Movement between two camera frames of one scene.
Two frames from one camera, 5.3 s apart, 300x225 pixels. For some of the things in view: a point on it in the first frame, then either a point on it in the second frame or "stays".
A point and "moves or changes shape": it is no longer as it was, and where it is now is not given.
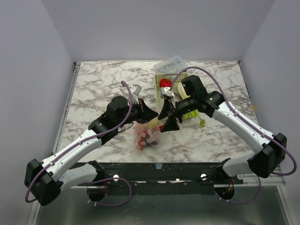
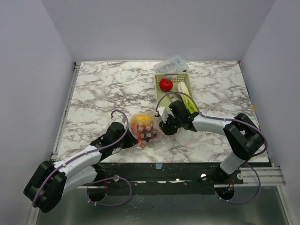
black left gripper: [146, 114] -> [131, 140]
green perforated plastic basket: [176, 78] stays
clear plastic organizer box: [176, 64] stays
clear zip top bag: [148, 135] moves or changes shape
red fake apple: [164, 82] stays
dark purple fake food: [149, 144] -> [147, 135]
